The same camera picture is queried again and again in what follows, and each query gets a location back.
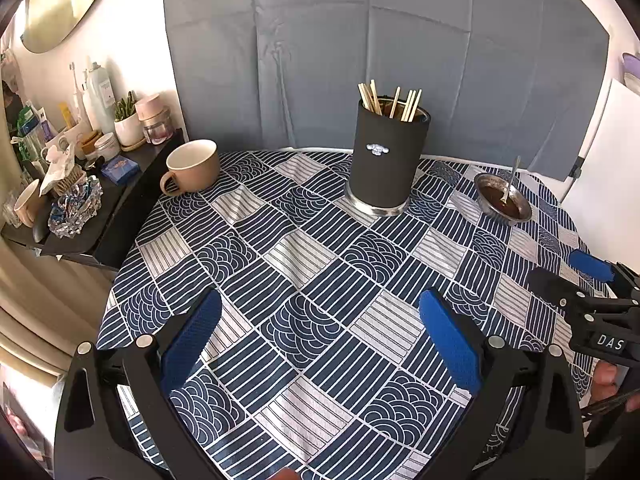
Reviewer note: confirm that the beige ceramic mug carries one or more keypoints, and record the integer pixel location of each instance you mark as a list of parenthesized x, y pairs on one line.
[(197, 170)]

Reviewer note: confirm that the black backdrop clip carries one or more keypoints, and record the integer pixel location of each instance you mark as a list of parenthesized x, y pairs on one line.
[(577, 167)]

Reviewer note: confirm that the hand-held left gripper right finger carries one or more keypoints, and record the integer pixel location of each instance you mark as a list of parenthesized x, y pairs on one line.
[(450, 340)]

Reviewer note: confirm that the small silver-lidded jar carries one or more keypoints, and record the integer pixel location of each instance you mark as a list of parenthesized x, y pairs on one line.
[(106, 147)]

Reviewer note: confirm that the black side shelf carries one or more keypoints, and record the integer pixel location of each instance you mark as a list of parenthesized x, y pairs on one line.
[(115, 215)]

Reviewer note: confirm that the metal spoon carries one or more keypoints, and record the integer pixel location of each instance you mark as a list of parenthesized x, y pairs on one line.
[(512, 177)]

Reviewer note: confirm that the succulent in white pot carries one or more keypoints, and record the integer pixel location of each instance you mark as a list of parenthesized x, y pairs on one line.
[(129, 127)]

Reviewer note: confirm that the wooden lidded jar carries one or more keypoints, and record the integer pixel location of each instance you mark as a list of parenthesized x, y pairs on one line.
[(90, 141)]

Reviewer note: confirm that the white board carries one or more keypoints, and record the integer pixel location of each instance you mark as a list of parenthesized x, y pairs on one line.
[(610, 160)]

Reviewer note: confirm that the beige curtain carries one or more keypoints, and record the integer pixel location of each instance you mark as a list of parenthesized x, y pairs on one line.
[(45, 310)]

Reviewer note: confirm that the green packets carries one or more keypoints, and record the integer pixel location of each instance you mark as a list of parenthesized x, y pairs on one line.
[(30, 130)]

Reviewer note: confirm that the pale green spray bottle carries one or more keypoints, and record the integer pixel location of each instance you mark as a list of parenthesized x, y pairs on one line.
[(100, 97)]

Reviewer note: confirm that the small blue box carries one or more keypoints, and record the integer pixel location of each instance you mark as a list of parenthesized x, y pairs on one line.
[(120, 170)]

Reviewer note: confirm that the blue white patterned tablecloth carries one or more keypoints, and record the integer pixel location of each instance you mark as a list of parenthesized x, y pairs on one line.
[(300, 270)]

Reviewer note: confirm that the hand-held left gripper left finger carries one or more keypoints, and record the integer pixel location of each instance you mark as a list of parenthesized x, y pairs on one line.
[(192, 340)]

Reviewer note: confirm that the bunch of wooden chopsticks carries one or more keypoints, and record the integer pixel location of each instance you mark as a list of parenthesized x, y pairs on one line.
[(397, 105)]

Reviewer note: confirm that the crumpled silver foil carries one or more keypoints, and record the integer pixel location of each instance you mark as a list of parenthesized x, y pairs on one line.
[(75, 210)]

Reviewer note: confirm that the oval wall mirror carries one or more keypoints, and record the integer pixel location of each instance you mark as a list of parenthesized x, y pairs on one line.
[(65, 0)]

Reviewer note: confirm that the small metal sauce bowl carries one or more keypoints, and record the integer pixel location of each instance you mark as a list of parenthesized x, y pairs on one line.
[(492, 205)]

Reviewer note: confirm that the small beige cup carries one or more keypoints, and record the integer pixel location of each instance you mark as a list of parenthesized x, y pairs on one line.
[(27, 205)]

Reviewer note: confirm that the purple basket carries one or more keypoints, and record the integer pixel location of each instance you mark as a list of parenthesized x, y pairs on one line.
[(632, 67)]

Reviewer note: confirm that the person's right hand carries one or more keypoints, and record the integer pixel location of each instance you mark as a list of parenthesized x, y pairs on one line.
[(607, 377)]

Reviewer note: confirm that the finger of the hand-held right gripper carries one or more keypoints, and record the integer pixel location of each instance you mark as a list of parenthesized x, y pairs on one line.
[(590, 265), (555, 287)]

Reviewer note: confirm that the white electric toothbrush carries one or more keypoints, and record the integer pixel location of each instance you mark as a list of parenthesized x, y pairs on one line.
[(77, 92)]

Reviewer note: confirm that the grey-blue backdrop cloth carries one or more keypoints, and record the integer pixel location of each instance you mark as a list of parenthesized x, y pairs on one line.
[(325, 50)]

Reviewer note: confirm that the pink lidded jar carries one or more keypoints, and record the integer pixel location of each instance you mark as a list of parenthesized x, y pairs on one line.
[(155, 122)]

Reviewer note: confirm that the black cylindrical utensil holder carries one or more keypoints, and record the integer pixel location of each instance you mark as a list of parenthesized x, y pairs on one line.
[(387, 160)]

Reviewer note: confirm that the yellow tube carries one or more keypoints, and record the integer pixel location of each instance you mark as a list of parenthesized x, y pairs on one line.
[(66, 115)]

